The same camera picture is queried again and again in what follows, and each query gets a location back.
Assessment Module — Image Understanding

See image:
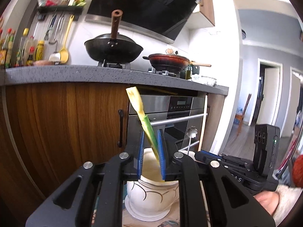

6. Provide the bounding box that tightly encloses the person right hand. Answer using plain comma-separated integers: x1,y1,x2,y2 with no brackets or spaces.
254,191,280,216

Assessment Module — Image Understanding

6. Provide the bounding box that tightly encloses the wooden chopstick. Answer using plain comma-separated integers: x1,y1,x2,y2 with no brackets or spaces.
198,95,208,152

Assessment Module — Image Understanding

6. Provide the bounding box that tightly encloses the red brown pan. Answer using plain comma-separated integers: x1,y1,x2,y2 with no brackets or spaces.
142,53,212,73

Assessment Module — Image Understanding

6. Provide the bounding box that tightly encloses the stainless steel oven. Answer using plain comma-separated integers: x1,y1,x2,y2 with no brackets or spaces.
141,95,205,151

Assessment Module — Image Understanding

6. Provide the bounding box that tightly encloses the white ceramic utensil holder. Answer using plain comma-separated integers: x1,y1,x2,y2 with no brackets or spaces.
125,148,179,222

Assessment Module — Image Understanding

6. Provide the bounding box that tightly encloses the black wall shelf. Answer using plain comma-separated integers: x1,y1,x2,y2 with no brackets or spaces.
37,5,84,21

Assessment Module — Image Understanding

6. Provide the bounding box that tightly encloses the clear oil bottle yellow cap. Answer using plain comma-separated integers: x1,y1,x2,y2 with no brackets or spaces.
15,28,29,67

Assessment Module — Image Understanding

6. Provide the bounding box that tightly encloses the horse print table mat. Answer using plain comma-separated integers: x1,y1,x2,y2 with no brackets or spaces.
91,193,211,227

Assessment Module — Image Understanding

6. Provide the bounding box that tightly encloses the black range hood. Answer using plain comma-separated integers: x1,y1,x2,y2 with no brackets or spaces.
85,0,198,43

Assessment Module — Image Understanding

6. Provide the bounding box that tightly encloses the wooden chair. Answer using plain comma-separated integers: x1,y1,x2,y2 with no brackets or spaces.
235,94,252,136

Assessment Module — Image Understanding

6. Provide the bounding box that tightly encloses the silver slotted spoon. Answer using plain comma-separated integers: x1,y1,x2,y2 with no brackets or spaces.
186,127,198,154

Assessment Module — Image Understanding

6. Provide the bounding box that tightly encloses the yellow mustard bottle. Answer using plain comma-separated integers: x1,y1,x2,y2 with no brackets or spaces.
35,40,45,61

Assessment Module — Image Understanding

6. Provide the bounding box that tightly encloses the sauce bottle red cap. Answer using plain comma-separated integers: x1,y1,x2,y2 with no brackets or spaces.
1,28,12,69

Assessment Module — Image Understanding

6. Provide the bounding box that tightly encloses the black wok wooden handle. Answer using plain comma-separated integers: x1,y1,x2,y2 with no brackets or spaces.
84,9,143,64

